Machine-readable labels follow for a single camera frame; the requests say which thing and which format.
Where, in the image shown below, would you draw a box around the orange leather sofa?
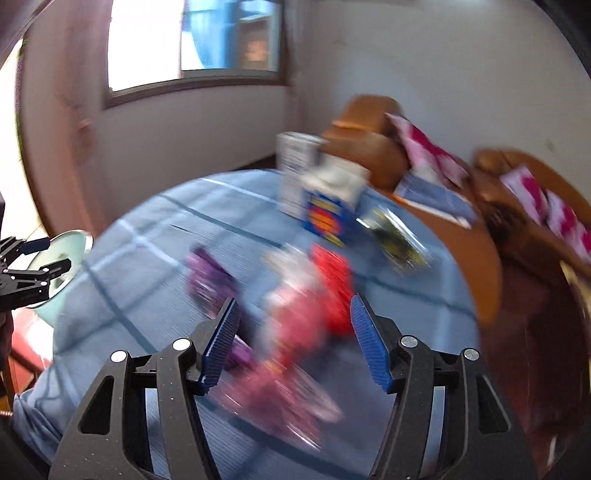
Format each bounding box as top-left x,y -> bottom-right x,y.
323,95 -> 591,324

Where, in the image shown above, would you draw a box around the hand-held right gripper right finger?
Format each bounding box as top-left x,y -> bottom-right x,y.
350,293 -> 541,480

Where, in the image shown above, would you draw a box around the clear plastic snack packet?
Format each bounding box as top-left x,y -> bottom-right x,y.
358,205 -> 435,276

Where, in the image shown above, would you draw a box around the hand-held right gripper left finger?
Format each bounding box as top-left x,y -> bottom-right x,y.
48,298 -> 241,480

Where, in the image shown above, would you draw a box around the pink wrapper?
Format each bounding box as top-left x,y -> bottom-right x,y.
217,251 -> 345,450

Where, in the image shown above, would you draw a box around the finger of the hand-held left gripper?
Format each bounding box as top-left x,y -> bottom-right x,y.
0,258 -> 72,309
0,237 -> 51,256

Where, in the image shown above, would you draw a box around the blue plaid tablecloth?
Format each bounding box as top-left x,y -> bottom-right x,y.
11,168 -> 504,480

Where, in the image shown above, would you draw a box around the light green cartoon trash bin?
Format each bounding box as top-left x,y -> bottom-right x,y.
25,229 -> 93,330

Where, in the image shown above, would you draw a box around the blue and yellow box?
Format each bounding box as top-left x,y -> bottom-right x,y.
300,157 -> 370,250

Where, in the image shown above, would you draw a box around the pink clothes on sofa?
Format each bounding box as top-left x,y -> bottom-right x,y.
385,112 -> 469,188

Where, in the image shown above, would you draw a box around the blue plaid folded cloth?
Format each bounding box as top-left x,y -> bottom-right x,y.
392,171 -> 478,229

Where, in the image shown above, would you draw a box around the window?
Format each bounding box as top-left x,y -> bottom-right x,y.
102,0 -> 296,110

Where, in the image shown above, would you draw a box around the white printed box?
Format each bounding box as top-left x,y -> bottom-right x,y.
276,131 -> 324,217

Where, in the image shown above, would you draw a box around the red snack packet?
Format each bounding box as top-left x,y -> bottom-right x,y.
310,244 -> 356,337

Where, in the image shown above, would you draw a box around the purple wrapper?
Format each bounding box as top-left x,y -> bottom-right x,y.
187,247 -> 257,370

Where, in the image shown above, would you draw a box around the pink and white cushion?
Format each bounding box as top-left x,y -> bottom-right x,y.
501,166 -> 591,261

